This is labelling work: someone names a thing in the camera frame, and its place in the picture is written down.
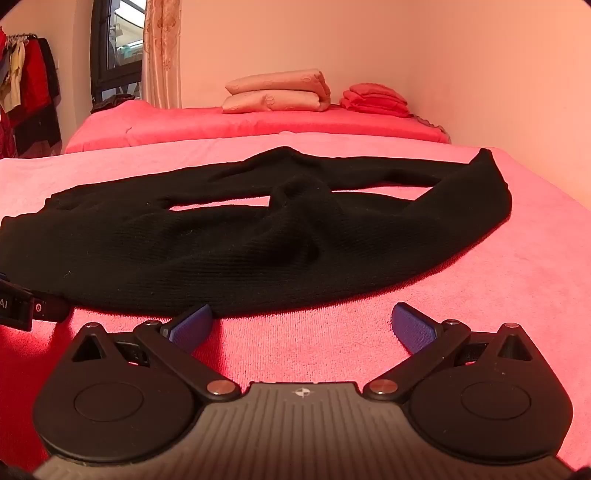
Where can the dark framed window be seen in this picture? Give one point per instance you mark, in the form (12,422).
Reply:
(121,41)

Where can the red folded blanket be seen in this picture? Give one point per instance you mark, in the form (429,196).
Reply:
(376,99)

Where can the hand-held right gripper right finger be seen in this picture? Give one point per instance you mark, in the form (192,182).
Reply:
(412,328)

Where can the dark cloth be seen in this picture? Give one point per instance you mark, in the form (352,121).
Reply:
(111,102)

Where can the red bed sheet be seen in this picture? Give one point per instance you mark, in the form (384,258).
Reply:
(231,125)

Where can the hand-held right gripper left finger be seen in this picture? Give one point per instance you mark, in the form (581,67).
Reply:
(193,328)

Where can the cream hanging garment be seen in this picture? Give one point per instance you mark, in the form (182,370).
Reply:
(13,81)

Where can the patterned curtain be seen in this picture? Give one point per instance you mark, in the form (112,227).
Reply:
(161,55)

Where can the black pants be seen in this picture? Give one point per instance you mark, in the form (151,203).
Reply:
(221,244)

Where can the red hanging garment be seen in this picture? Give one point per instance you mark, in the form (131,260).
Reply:
(34,78)

